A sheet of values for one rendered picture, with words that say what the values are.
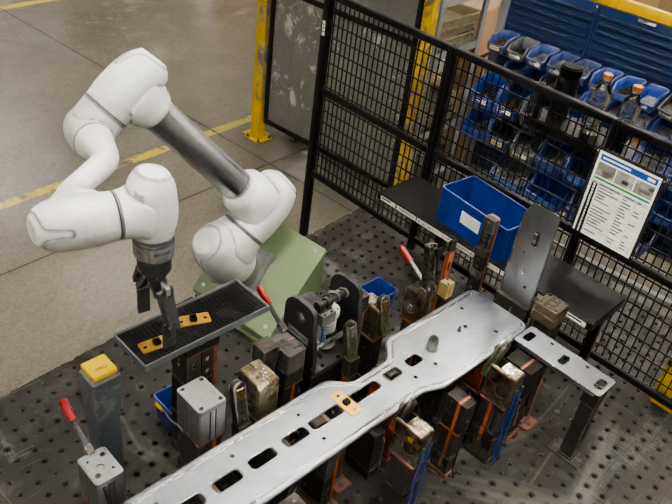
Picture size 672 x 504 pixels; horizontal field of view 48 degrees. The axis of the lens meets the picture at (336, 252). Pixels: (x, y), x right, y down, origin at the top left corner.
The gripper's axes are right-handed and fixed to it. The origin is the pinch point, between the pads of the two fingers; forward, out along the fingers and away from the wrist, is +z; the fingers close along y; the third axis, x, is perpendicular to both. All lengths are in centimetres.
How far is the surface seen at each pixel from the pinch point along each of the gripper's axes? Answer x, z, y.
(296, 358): 32.9, 16.2, 12.1
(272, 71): 198, 71, -257
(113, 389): -12.5, 11.7, 3.7
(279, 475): 12.4, 22.1, 36.9
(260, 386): 18.7, 14.4, 17.3
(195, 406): 1.0, 11.2, 17.8
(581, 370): 105, 22, 50
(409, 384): 58, 22, 30
